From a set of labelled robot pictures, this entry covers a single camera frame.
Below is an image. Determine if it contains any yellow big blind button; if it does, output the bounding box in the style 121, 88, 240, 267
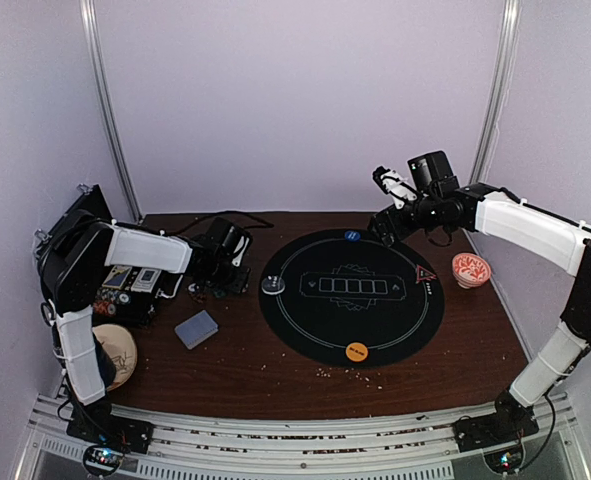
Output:
345, 342, 369, 363

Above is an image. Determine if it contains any blue small blind button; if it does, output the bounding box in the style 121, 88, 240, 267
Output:
344, 230, 361, 242

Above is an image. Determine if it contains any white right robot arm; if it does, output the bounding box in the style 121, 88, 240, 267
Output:
369, 151, 591, 442

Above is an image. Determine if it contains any aluminium frame post left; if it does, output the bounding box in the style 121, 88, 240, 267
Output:
79, 0, 143, 223

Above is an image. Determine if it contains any blue-backed playing card box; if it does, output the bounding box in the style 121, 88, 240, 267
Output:
102, 265, 132, 290

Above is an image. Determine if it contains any red triangular all-in marker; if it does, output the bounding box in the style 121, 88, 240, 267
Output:
416, 265, 437, 283

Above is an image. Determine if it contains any aluminium frame post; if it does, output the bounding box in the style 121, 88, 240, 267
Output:
469, 0, 522, 183
79, 0, 143, 223

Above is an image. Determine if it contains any front chips row in case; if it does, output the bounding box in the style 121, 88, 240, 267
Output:
93, 289, 131, 317

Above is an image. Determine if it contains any clear acrylic dealer button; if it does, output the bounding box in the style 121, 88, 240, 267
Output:
260, 275, 286, 296

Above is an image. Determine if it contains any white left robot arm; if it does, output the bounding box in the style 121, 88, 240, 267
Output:
37, 209, 253, 405

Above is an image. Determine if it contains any red white patterned bowl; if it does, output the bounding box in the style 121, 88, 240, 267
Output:
451, 253, 492, 289

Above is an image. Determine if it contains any aluminium frame post right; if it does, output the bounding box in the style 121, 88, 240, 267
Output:
469, 0, 522, 183

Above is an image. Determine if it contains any dark blue mug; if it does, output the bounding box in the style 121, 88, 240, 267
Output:
94, 338, 116, 389

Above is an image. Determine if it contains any beige patterned plate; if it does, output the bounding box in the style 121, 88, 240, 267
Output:
93, 324, 138, 391

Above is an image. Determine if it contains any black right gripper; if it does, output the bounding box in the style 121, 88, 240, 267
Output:
368, 191, 440, 246

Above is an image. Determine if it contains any blue playing card deck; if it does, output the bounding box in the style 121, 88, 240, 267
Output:
174, 310, 219, 350

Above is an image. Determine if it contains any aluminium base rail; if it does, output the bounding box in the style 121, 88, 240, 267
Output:
8, 393, 591, 479

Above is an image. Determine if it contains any white playing card box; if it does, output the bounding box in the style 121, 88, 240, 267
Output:
130, 268, 161, 293

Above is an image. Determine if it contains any round black poker mat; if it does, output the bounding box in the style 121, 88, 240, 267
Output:
258, 229, 445, 368

